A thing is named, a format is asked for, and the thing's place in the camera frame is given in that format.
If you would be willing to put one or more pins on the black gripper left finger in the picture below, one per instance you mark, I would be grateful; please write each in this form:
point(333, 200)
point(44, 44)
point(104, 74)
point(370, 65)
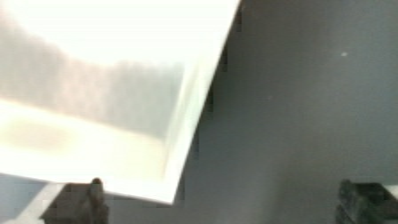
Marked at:
point(68, 204)

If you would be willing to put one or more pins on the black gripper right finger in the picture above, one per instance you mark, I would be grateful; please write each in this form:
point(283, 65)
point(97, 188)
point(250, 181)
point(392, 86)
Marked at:
point(369, 204)

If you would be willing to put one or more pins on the white drawer with tag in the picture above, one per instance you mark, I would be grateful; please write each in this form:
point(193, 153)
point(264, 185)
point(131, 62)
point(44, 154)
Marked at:
point(108, 66)

